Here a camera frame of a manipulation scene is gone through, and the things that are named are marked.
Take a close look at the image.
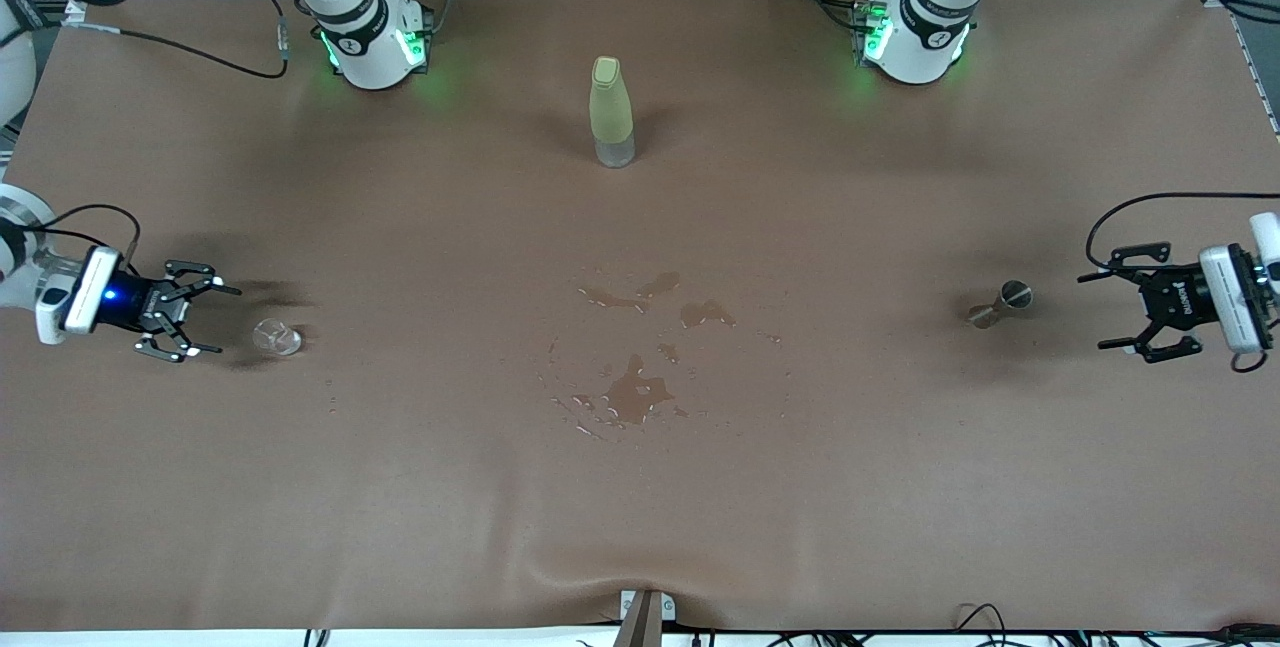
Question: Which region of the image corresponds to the yellow green bottle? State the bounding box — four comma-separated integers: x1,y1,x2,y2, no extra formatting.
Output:
588,55,638,169

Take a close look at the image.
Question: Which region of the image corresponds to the steel double cone jigger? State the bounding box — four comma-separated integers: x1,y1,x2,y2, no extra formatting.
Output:
967,280,1033,330

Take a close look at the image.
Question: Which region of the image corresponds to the thin black right gripper cable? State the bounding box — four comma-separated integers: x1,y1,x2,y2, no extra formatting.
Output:
25,204,143,274

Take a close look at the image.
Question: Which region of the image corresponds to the black cable along right arm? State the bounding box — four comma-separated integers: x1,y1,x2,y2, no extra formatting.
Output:
65,0,291,81

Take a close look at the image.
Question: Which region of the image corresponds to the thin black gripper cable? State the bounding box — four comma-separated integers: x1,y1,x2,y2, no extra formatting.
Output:
1085,191,1280,273
25,204,143,274

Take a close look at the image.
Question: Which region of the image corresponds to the thin black left gripper cable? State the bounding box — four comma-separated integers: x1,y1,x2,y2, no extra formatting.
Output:
1085,191,1280,273

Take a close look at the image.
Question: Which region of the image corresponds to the clear glass measuring beaker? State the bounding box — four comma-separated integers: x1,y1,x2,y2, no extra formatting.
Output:
253,318,303,357

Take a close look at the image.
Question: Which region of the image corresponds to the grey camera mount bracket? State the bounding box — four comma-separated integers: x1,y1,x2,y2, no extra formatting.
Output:
612,589,677,647

